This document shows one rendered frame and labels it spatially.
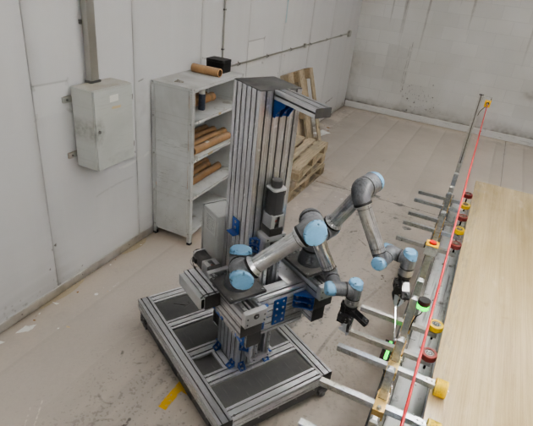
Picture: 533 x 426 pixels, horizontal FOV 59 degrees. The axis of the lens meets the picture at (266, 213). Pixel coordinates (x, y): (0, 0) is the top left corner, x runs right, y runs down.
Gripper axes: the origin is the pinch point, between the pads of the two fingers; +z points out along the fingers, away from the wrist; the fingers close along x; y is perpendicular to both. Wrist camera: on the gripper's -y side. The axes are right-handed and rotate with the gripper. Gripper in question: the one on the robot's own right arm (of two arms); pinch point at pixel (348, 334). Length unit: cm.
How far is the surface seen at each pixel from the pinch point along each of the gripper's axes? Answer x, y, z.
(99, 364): 28, 155, 85
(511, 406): 15, -81, -9
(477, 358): -9, -64, -8
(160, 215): -134, 224, 63
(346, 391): 51, -12, -14
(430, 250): -51, -27, -37
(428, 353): 1.0, -41.4, -8.5
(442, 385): 26, -50, -16
